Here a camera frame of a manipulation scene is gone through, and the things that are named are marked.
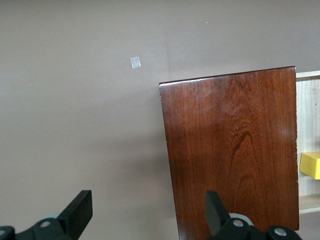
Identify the small clear tape piece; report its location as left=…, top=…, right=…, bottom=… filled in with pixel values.
left=130, top=56, right=142, bottom=70

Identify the dark wooden cabinet door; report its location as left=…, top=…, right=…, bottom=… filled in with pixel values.
left=158, top=66, right=300, bottom=240

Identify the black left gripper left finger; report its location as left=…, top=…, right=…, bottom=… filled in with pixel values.
left=0, top=189, right=93, bottom=240

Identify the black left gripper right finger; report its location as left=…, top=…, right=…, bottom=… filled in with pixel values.
left=204, top=190, right=303, bottom=240

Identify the yellow block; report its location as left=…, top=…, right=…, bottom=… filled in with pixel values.
left=299, top=152, right=320, bottom=180

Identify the light wooden shelf interior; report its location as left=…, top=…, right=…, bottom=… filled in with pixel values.
left=295, top=70, right=320, bottom=215

